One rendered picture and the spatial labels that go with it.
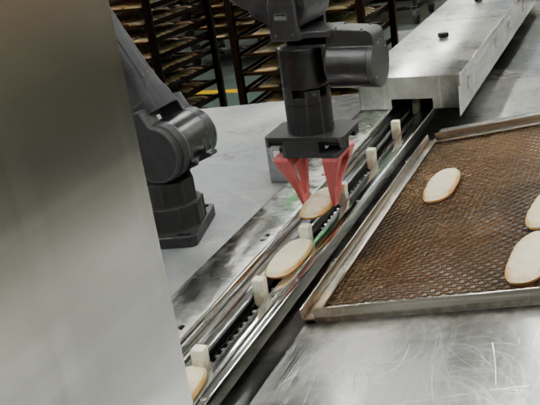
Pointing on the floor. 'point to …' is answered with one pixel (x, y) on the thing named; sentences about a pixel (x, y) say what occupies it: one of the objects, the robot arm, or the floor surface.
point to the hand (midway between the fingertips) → (320, 198)
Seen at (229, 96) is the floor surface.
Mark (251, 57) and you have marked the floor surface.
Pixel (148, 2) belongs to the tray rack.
